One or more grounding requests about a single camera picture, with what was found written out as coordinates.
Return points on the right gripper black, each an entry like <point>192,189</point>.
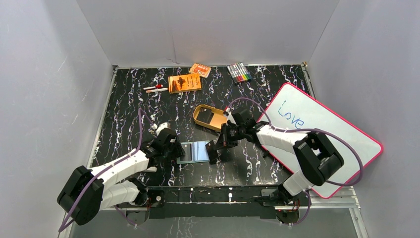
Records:
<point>224,142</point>

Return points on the small orange card pack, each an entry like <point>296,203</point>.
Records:
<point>200,69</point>

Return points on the pink framed whiteboard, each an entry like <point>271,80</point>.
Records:
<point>291,108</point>

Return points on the orange book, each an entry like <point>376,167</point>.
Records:
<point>184,83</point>

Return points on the black credit card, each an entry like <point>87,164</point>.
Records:
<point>187,157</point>

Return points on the red capped marker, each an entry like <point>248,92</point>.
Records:
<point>153,87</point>

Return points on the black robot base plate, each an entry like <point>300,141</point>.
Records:
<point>213,200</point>

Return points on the tan oval tray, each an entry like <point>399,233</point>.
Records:
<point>217,121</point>

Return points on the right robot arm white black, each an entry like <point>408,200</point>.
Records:
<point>317,157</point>

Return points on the white marker pen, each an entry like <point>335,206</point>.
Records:
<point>157,90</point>

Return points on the white whiteboard eraser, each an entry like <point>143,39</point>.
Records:
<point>151,170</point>

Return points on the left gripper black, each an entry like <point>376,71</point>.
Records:
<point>177,150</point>

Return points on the black cards in tray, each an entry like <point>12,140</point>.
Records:
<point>205,115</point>

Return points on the coloured marker set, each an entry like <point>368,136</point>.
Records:
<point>239,72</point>

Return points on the aluminium frame rail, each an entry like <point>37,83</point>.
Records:
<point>345,199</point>

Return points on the black whiteboard clip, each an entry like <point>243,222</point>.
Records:
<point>266,154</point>

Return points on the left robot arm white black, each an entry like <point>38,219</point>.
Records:
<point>89,191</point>

